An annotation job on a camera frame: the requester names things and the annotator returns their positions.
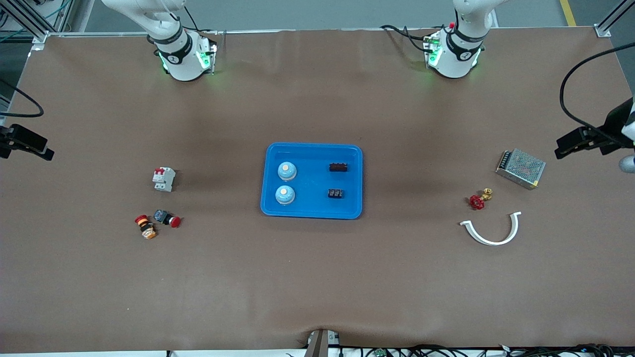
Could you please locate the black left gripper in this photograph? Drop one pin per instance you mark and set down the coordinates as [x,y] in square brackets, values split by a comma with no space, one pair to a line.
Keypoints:
[614,124]

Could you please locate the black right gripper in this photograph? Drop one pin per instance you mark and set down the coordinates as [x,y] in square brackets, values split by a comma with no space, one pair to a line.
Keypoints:
[15,137]

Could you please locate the light blue call bell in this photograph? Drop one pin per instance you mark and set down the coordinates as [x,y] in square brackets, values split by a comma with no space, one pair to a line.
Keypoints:
[285,195]
[287,171]

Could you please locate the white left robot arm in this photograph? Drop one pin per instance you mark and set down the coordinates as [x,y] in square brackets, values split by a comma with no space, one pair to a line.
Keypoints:
[454,59]

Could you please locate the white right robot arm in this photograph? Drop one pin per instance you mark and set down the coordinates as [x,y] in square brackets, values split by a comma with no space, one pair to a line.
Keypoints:
[183,59]

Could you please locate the blue plastic tray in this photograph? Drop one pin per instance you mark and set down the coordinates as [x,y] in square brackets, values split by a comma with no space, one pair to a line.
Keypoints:
[310,206]

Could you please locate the metal mesh power supply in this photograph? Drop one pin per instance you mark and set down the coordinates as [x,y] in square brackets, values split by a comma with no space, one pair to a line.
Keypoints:
[521,167]

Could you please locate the white curved plastic clip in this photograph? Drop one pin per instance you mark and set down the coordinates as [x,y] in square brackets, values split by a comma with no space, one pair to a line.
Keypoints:
[488,242]

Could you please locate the orange red push button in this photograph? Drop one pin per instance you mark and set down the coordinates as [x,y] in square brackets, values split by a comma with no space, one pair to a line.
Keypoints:
[146,228]

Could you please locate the black red emergency stop button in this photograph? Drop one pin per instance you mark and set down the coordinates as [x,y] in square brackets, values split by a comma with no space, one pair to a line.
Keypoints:
[161,216]

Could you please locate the brown table mat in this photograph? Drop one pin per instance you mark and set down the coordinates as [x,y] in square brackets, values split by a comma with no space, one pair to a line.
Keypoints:
[317,277]

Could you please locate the aluminium frame post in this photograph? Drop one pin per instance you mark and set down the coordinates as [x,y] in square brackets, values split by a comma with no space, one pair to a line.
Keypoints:
[607,25]

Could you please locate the white circuit breaker red switch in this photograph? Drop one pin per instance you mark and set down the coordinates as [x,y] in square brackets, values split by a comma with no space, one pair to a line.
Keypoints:
[163,179]

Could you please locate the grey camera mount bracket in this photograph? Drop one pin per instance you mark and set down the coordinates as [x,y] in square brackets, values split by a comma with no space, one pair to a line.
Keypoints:
[320,344]

